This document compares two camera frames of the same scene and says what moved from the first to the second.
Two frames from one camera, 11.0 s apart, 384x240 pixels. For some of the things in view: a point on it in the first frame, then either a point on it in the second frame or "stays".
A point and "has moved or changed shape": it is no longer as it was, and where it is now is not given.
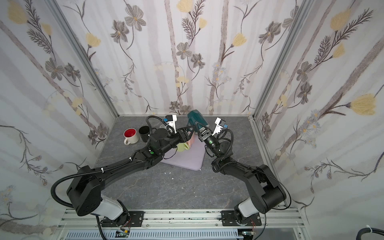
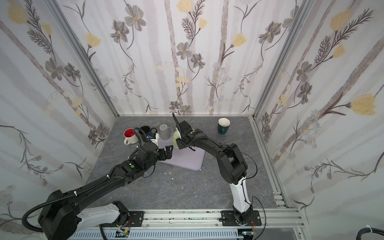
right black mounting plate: [228, 219] stays
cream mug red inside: [131, 136] stays
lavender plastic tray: [192, 158] stays
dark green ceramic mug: [195, 116] → [223, 125]
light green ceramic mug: [181, 147] has moved or changed shape
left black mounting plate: [136, 218] stays
